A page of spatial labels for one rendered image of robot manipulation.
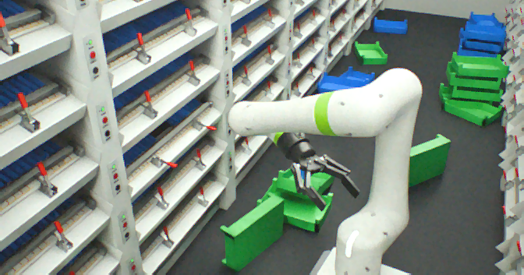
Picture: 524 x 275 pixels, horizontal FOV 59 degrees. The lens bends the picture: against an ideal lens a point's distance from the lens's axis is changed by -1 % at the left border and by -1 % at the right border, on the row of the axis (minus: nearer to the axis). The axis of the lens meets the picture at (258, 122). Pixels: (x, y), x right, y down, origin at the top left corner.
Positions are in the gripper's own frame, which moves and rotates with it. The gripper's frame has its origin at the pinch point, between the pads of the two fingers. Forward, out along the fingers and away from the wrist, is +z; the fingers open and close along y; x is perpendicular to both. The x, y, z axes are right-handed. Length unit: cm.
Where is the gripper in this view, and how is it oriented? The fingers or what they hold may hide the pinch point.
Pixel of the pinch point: (338, 199)
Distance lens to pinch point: 138.6
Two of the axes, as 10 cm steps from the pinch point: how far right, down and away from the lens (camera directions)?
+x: -2.7, 7.4, 6.2
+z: 5.2, 6.5, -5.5
